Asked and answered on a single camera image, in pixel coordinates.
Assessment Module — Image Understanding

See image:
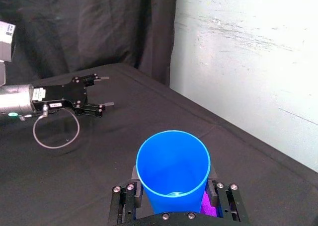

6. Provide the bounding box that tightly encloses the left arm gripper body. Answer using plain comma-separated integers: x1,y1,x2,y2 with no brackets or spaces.
32,76,88,112

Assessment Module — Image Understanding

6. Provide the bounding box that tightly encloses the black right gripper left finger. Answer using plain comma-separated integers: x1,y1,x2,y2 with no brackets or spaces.
108,165,144,226

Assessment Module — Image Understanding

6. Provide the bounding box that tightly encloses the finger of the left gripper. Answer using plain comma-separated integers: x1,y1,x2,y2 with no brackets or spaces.
75,101,115,118
83,73,110,85

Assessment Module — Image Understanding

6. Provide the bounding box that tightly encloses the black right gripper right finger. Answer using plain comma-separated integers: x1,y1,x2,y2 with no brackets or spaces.
205,166,250,223

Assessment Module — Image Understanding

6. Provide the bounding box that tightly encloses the blue plastic cup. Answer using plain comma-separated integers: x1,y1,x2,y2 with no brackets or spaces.
135,130,211,215

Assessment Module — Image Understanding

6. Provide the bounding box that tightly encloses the purple plastic cup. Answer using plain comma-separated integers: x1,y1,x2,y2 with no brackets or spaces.
200,191,219,218

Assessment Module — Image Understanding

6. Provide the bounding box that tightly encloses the black table cloth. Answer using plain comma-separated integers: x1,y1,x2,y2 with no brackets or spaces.
0,63,318,226

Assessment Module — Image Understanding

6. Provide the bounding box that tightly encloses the black curtain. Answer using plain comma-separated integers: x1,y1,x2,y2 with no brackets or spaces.
0,0,178,88

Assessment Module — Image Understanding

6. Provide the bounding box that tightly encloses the thin dark looped cable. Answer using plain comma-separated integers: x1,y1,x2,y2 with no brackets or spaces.
32,104,80,150

